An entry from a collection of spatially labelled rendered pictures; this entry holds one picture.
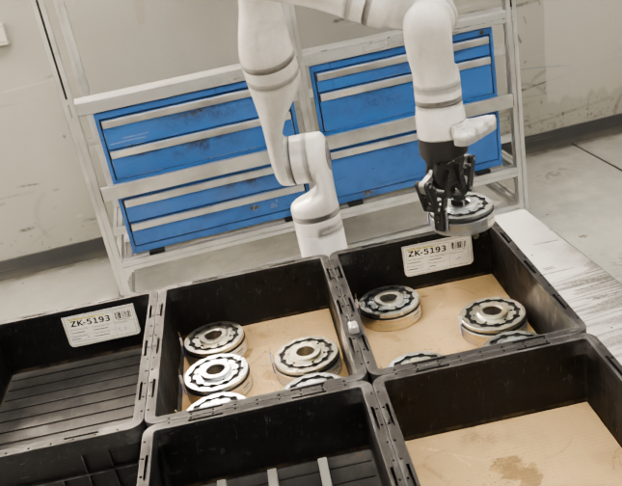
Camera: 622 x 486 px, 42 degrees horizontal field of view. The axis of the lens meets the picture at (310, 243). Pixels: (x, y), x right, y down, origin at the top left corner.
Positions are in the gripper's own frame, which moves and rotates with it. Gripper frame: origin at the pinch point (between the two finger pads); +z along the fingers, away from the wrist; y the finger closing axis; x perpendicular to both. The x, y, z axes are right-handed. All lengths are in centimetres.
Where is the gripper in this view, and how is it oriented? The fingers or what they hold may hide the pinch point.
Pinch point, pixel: (450, 217)
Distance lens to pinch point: 132.7
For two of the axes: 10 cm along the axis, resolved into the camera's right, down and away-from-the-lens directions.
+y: -6.7, 4.1, -6.2
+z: 1.6, 8.9, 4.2
